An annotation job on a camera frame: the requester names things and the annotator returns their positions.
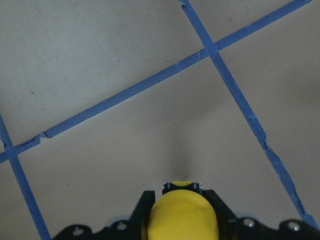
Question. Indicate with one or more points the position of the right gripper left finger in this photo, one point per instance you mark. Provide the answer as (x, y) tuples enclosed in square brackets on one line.
[(140, 216)]

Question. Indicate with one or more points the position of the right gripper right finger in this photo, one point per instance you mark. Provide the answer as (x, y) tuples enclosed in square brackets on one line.
[(226, 219)]

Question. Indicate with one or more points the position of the yellow push button switch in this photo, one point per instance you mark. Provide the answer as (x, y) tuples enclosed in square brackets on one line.
[(182, 213)]

